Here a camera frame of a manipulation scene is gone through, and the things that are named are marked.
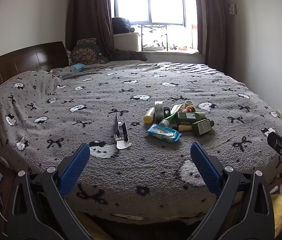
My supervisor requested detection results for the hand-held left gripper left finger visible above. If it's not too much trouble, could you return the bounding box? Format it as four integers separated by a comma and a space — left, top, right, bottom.
7, 142, 101, 240

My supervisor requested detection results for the dark green bottle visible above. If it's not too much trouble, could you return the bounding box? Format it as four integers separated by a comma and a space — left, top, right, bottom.
178, 112, 208, 125
191, 119, 215, 137

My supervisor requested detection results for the grey printed pillow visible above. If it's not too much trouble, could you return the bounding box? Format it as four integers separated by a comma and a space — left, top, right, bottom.
49, 66, 82, 79

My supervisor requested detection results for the window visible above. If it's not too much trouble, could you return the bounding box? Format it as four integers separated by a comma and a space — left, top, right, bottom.
111, 0, 198, 26

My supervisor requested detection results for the brown patterned cushion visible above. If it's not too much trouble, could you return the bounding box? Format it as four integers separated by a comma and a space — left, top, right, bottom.
71, 38, 109, 65

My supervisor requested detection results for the green foil packet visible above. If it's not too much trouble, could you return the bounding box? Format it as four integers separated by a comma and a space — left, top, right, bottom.
165, 104, 185, 124

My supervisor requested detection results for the round metal tin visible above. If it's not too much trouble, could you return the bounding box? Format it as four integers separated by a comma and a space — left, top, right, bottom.
154, 101, 165, 123

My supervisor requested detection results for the row of small windowsill toys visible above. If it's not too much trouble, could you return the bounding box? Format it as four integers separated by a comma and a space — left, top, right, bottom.
143, 39, 197, 51

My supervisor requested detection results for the blue wet wipes packet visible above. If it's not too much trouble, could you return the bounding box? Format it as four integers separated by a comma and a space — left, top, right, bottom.
146, 124, 183, 144

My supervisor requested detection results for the grey printed blanket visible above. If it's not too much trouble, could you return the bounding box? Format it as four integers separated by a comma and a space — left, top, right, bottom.
0, 62, 282, 227

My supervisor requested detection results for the dark blue cloth bundle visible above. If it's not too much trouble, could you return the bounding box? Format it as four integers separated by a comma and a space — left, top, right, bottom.
111, 17, 135, 34

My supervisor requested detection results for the white storage box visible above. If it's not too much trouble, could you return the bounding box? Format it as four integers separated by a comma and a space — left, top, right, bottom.
113, 32, 140, 52

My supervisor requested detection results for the yellow plush cloth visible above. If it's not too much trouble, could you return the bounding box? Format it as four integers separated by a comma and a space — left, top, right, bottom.
270, 194, 282, 238

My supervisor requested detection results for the black metal rack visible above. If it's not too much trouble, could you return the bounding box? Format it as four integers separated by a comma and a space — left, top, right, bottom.
137, 24, 169, 51

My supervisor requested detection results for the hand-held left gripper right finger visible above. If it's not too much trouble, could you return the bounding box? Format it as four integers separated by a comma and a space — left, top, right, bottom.
183, 142, 278, 240

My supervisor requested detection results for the black and white carton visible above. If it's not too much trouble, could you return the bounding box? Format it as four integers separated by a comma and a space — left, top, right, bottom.
113, 112, 132, 150

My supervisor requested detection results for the white bottle with yellow cap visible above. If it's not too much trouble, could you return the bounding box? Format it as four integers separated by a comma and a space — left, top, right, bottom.
144, 107, 156, 123

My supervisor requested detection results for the dark brown cloth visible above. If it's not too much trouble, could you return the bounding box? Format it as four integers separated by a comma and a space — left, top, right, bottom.
108, 49, 148, 62

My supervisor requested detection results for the dark wooden headboard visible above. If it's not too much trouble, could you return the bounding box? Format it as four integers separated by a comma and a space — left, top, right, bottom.
0, 41, 69, 98

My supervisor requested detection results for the brown curtain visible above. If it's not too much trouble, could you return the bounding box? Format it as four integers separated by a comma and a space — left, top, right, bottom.
192, 0, 228, 73
65, 0, 115, 60

